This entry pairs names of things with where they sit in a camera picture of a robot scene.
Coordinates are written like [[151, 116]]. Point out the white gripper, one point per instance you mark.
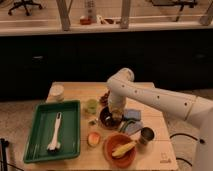
[[117, 110]]

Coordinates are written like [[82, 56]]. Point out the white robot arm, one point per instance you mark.
[[193, 109]]

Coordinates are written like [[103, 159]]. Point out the purple bowl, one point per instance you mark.
[[110, 120]]

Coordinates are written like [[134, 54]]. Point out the orange clay bowl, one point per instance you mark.
[[111, 143]]

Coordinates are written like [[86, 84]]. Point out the red bowl on shelf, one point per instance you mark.
[[85, 21]]

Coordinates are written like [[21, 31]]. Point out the blue cloth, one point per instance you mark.
[[132, 114]]

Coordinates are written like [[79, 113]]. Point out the dark red grapes toy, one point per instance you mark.
[[104, 99]]

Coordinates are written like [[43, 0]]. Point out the green plastic cup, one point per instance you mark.
[[91, 106]]

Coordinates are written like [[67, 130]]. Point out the small metal object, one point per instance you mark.
[[93, 122]]

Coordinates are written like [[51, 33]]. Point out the orange peach toy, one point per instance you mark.
[[93, 139]]

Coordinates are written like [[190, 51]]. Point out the silver metal cup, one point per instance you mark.
[[146, 135]]

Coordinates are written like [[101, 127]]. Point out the yellow corn cob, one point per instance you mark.
[[121, 150]]

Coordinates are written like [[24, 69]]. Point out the white round container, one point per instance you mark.
[[57, 92]]

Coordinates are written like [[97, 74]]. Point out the white dish brush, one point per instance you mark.
[[54, 145]]

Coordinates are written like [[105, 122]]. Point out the green plastic tray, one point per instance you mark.
[[42, 131]]

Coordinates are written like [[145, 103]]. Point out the black stand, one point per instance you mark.
[[3, 156]]

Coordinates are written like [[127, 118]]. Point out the black office chair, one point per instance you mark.
[[24, 3]]

